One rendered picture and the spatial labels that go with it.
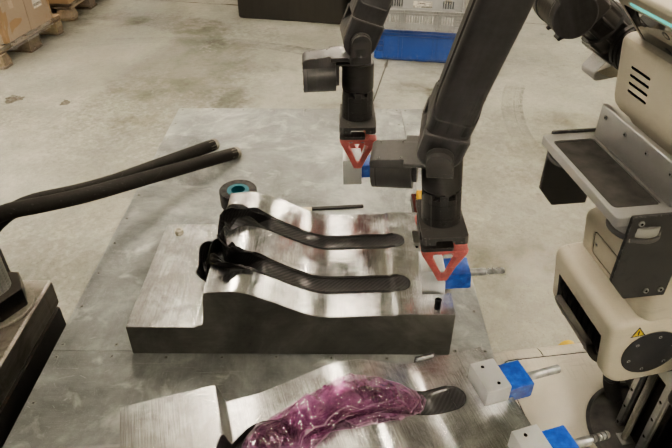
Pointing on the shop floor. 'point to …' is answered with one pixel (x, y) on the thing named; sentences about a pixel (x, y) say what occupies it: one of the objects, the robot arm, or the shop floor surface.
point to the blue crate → (414, 45)
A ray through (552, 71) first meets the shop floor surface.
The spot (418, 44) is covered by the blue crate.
